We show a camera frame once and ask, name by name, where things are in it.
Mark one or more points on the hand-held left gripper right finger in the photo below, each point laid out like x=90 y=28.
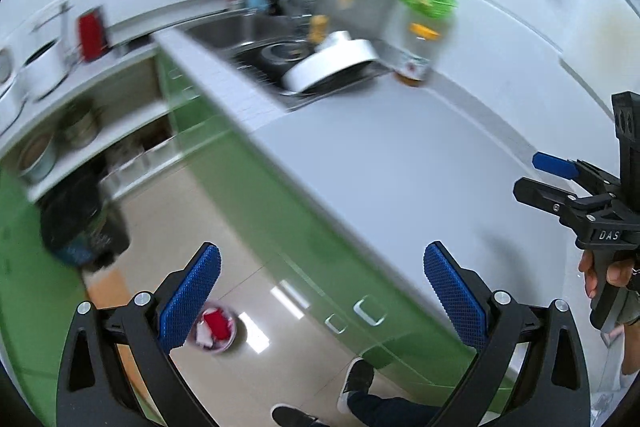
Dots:
x=452 y=297

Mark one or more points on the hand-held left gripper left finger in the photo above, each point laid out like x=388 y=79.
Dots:
x=192 y=292

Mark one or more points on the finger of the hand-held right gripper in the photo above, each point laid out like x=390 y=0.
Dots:
x=552 y=163
x=542 y=197

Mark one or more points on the small purple trash bin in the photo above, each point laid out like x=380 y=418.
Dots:
x=239 y=332

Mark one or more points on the person's right forearm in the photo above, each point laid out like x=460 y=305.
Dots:
x=631 y=352

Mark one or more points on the person's right hand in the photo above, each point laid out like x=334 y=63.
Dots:
x=589 y=277

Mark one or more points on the red wrapper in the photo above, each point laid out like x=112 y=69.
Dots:
x=218 y=324

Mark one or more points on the orange floor mat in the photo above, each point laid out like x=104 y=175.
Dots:
x=107 y=287

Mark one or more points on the green kitchen cabinet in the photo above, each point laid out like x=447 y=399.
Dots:
x=25 y=307
x=280 y=207

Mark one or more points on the person's right black shoe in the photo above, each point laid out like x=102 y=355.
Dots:
x=357 y=379

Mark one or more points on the person's right leg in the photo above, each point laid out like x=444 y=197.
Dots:
x=395 y=412

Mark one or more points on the black bin with blue label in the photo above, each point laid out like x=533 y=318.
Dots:
x=80 y=217

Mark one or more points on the clear jar with green lid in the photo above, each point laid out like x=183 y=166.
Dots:
x=425 y=42

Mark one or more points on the white open shelf unit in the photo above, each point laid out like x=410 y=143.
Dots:
x=135 y=114

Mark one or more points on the steel pot with lid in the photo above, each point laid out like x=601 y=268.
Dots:
x=80 y=127

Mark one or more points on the light blue plastic basin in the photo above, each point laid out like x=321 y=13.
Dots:
x=37 y=157

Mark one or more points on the white cooking pan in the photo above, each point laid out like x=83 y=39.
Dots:
x=325 y=64

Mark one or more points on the steel kitchen sink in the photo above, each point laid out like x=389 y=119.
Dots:
x=225 y=29

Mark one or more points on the white pot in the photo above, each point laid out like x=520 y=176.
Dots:
x=45 y=69

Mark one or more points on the small yellow container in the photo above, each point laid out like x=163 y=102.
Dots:
x=319 y=29

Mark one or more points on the red container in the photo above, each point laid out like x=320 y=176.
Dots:
x=92 y=34

